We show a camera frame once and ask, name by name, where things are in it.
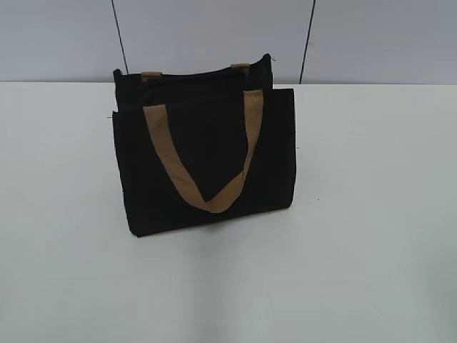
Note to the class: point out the black canvas tote bag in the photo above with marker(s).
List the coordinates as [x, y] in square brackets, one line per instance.
[207, 126]

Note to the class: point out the tan front bag handle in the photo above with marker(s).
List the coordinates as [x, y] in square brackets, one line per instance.
[158, 124]

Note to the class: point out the tan bag handle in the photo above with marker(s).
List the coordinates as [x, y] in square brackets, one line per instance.
[158, 124]
[149, 75]

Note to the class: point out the tan rear bag handle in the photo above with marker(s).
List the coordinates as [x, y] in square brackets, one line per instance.
[149, 75]

